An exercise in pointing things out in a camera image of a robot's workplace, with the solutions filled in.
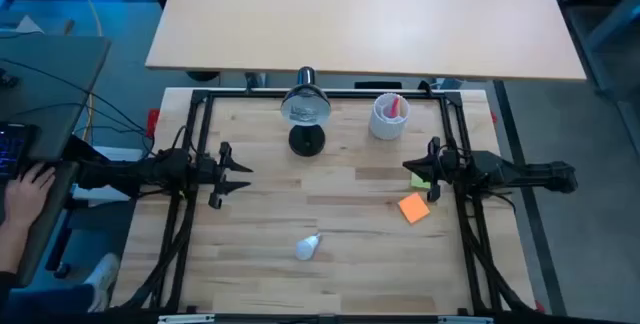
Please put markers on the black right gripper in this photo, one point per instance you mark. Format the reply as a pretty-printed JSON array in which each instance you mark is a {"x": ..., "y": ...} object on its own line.
[{"x": 445, "y": 166}]

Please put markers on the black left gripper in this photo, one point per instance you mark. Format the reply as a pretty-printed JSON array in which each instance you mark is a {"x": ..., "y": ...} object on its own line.
[{"x": 212, "y": 171}]

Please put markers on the black desk lamp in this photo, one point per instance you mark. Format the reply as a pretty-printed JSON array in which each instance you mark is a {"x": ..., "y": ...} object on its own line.
[{"x": 306, "y": 141}]

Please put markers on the white lightbulb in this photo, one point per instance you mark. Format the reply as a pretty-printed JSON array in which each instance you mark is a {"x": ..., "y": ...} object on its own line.
[{"x": 305, "y": 249}]

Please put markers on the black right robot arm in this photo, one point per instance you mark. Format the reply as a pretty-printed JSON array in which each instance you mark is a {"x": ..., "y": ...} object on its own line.
[{"x": 500, "y": 169}]

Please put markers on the person's forearm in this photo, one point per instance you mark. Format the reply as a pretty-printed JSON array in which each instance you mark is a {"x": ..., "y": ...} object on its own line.
[{"x": 10, "y": 244}]

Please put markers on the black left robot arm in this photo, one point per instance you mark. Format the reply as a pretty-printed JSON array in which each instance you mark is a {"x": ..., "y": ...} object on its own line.
[{"x": 150, "y": 171}]

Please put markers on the green sticky note pad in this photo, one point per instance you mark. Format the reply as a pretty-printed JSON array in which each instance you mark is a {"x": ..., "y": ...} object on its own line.
[{"x": 418, "y": 185}]

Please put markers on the orange sticky note pad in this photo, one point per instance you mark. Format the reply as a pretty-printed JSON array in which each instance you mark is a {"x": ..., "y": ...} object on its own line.
[{"x": 414, "y": 208}]

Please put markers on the white ribbed cup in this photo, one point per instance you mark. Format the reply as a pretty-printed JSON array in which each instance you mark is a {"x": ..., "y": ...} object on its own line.
[{"x": 385, "y": 126}]

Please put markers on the red pen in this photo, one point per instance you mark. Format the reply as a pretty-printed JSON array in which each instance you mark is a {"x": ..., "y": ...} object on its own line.
[{"x": 395, "y": 108}]

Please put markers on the red clamp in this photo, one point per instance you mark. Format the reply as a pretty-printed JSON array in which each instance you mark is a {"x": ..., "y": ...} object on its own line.
[{"x": 153, "y": 121}]

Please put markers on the light wooden desk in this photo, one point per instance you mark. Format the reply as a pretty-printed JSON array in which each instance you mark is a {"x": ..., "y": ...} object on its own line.
[{"x": 365, "y": 19}]

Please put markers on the person's shoe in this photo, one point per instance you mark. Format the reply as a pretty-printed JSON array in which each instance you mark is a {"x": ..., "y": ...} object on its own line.
[{"x": 102, "y": 279}]

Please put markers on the black desk leg with caster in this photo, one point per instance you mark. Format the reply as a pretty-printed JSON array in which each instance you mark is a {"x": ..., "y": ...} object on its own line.
[{"x": 59, "y": 249}]

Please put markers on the grey desk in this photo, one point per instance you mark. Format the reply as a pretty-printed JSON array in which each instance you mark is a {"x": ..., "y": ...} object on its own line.
[{"x": 50, "y": 94}]

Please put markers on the person's hand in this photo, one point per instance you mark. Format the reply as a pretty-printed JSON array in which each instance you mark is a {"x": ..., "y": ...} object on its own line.
[{"x": 27, "y": 191}]

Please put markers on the black keyboard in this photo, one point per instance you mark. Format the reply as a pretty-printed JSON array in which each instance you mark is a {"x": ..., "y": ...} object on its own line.
[{"x": 12, "y": 149}]

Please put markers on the person's leg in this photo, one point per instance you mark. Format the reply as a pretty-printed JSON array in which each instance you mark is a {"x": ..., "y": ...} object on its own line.
[{"x": 45, "y": 304}]

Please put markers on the grey metal shelf rack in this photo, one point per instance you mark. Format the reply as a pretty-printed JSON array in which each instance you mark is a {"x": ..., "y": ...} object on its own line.
[{"x": 607, "y": 19}]

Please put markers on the small black device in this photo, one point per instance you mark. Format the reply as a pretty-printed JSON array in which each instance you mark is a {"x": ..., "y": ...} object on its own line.
[{"x": 7, "y": 80}]

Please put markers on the white paper sheet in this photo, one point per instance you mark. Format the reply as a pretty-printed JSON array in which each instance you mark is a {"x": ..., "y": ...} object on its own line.
[{"x": 29, "y": 26}]

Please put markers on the black metal table frame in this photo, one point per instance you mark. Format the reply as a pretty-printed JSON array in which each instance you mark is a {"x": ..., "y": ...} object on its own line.
[{"x": 350, "y": 94}]

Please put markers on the silver metal bracket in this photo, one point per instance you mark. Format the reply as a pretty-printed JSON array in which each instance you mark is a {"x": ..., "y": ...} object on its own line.
[
  {"x": 186, "y": 319},
  {"x": 465, "y": 320}
]

